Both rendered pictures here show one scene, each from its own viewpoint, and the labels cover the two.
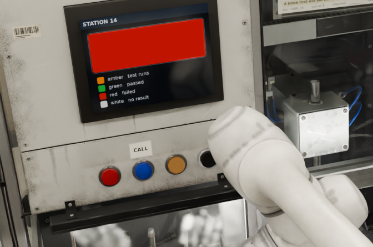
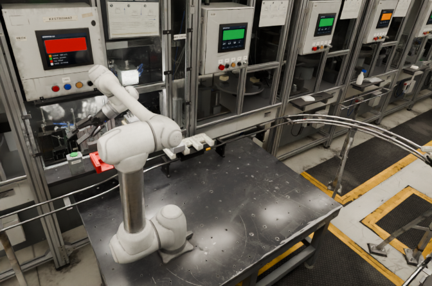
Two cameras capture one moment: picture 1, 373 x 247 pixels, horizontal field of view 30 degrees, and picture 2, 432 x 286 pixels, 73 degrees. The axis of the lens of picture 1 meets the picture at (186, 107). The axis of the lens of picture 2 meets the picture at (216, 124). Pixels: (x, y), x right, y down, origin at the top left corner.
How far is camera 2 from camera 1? 0.60 m
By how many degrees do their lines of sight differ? 25
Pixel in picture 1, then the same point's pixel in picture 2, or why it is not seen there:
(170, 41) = (74, 44)
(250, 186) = (102, 87)
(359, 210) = (135, 95)
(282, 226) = (113, 99)
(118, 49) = (56, 45)
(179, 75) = (78, 55)
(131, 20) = (60, 36)
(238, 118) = (98, 67)
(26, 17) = (20, 33)
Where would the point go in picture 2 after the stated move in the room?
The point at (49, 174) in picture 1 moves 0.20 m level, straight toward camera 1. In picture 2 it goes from (33, 87) to (40, 102)
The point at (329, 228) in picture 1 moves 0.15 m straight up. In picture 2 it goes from (123, 95) to (120, 65)
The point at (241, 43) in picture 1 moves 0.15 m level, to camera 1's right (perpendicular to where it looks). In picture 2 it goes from (98, 46) to (126, 45)
